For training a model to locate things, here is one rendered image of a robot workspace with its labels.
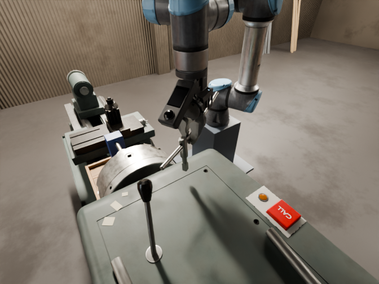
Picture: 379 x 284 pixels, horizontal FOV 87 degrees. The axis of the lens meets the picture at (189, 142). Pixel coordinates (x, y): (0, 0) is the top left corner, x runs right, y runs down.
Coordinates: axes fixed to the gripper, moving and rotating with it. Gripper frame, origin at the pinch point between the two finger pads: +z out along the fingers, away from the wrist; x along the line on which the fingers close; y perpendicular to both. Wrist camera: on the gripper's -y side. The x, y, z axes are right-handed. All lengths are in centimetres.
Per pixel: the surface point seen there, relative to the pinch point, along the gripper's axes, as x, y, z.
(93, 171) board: 65, 3, 47
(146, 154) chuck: 18.7, 1.0, 13.2
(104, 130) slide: 79, 26, 39
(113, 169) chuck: 25.2, -9.6, 14.6
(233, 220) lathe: -17.5, -10.0, 11.6
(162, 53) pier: 261, 345, 91
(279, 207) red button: -26.9, -1.8, 10.8
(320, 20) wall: -34, 955, 100
